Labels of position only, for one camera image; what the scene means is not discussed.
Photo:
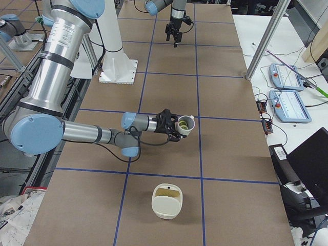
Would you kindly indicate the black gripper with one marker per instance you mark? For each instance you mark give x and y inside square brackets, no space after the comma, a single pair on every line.
[162,127]
[176,22]

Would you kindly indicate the white cup with handle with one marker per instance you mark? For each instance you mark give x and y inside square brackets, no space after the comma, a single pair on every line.
[191,124]

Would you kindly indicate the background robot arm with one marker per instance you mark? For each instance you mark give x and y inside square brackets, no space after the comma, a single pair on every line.
[16,35]

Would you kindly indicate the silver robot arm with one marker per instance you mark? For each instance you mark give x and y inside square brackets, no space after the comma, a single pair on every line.
[36,125]
[177,17]

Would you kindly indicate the cream plastic basket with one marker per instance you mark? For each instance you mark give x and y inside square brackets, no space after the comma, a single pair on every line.
[167,200]

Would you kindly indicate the orange terminal block upper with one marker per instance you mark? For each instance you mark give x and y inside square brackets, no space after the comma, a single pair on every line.
[262,106]

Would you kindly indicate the orange terminal block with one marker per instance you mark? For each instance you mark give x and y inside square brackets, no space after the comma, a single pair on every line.
[262,106]
[267,125]

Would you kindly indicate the orange terminal block lower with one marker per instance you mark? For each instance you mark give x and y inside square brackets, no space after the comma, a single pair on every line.
[267,125]

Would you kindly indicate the lower teach pendant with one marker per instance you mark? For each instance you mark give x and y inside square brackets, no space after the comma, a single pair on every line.
[288,106]

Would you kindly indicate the teach pendant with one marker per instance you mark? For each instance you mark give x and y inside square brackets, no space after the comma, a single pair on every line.
[284,78]
[288,106]

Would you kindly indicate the upper teach pendant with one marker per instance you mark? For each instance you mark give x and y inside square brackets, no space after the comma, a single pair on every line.
[284,78]

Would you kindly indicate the black laptop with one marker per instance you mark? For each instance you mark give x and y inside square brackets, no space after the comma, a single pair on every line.
[309,162]

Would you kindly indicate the white crumpled cloth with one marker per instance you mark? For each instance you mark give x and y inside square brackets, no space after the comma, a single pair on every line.
[18,214]

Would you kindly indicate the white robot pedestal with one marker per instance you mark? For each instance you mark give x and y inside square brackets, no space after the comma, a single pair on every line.
[117,67]

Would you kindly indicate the aluminium frame post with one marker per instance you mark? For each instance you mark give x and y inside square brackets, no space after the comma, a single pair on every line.
[267,36]

